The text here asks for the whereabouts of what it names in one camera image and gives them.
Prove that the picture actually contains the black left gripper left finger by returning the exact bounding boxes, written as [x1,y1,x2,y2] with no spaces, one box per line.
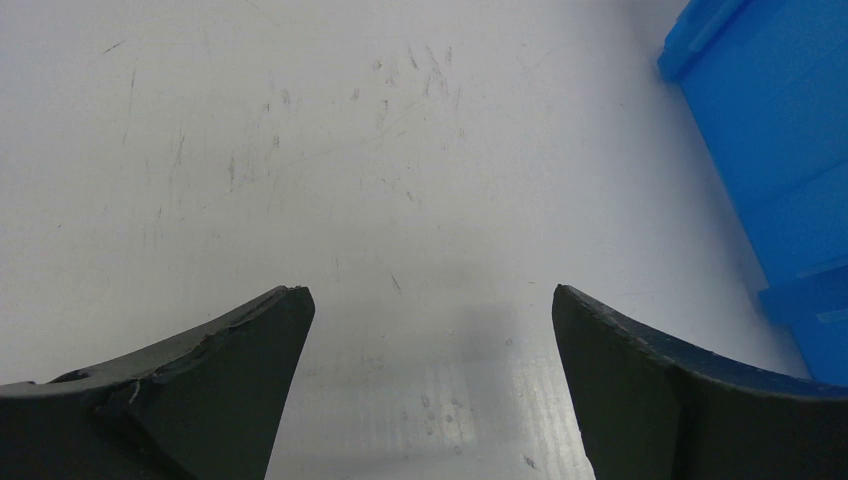
[1,286,315,479]

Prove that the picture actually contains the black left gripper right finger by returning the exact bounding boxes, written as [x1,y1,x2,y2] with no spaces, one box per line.
[552,285,847,479]

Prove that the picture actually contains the blue plastic bin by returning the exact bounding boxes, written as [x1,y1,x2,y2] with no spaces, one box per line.
[657,1,847,385]

